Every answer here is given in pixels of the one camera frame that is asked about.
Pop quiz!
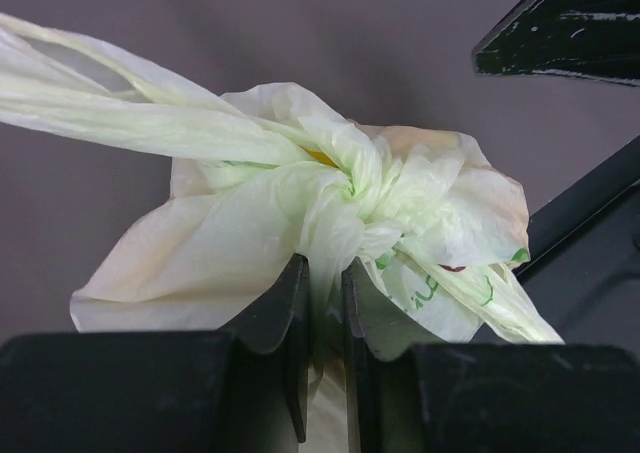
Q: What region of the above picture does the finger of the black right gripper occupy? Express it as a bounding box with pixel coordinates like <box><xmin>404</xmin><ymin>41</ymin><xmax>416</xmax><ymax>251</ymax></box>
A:
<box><xmin>472</xmin><ymin>0</ymin><xmax>639</xmax><ymax>86</ymax></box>

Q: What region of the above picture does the pale green plastic bag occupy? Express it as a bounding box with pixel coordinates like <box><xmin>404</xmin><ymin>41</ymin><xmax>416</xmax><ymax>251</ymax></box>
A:
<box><xmin>1</xmin><ymin>15</ymin><xmax>561</xmax><ymax>452</ymax></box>

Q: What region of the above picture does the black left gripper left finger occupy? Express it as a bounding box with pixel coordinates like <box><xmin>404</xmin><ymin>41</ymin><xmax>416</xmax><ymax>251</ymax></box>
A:
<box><xmin>1</xmin><ymin>256</ymin><xmax>310</xmax><ymax>452</ymax></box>

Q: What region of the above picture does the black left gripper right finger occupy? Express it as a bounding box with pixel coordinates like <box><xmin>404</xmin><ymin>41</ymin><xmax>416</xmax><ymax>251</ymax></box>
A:
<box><xmin>343</xmin><ymin>263</ymin><xmax>639</xmax><ymax>452</ymax></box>

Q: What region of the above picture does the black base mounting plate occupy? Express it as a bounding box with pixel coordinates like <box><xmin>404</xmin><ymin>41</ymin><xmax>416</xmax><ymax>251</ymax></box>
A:
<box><xmin>514</xmin><ymin>135</ymin><xmax>640</xmax><ymax>347</ymax></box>

